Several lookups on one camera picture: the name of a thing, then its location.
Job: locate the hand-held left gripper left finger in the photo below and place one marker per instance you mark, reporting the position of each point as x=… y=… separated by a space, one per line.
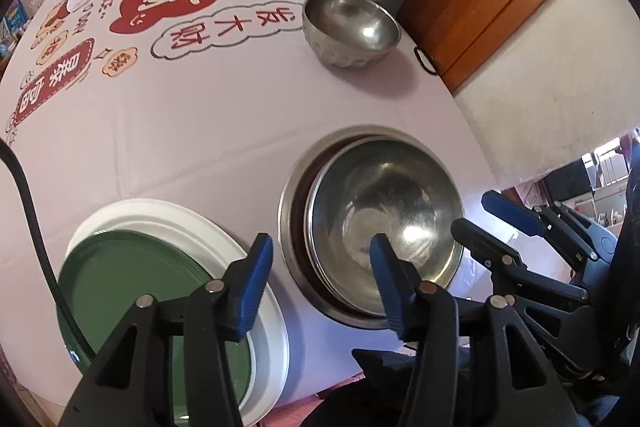
x=255 y=282

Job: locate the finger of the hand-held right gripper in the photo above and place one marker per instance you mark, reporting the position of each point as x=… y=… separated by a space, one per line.
x=510 y=212
x=480 y=242

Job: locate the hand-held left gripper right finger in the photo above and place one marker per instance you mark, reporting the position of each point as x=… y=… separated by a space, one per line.
x=392 y=287

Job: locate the large steel bowl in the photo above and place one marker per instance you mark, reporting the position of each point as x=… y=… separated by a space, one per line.
x=287 y=227

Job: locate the white plate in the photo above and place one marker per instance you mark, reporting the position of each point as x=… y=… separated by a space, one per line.
x=200 y=224

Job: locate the pink-sided steel bowl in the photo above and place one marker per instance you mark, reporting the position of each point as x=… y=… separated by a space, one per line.
x=380 y=197

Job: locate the green plate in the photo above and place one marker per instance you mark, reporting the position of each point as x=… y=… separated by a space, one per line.
x=140 y=277

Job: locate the person's dark clothing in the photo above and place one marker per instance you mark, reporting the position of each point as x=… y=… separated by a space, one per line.
x=360 y=387

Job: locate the small ribbed steel bowl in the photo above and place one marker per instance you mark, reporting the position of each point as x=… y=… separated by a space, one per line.
x=350 y=32

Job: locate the blue printed board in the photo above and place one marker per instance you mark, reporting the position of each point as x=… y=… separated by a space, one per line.
x=15 y=14

